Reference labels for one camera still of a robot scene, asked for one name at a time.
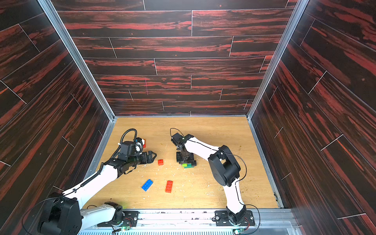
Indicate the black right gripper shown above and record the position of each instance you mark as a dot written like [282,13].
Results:
[185,158]

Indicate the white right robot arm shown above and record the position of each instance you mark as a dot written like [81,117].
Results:
[224,167]

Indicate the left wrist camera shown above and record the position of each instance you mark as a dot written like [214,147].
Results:
[129,148]

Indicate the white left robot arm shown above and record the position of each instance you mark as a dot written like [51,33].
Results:
[64,214]

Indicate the aluminium corner post left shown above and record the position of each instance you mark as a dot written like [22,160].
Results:
[54,18]

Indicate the aluminium front rail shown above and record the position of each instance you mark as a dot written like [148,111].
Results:
[199,222]

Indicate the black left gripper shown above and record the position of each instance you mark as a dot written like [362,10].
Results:
[150,159]

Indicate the aluminium corner post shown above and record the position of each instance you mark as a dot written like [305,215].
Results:
[291,26]
[54,18]

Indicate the red long lego brick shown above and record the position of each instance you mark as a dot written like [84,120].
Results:
[168,188]

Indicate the aluminium corner post right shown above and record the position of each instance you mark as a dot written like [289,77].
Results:
[291,26]

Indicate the blue long lego brick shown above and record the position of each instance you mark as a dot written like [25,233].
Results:
[146,186]

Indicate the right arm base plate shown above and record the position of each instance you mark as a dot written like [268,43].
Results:
[221,218]

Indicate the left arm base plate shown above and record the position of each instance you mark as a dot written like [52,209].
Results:
[129,219]

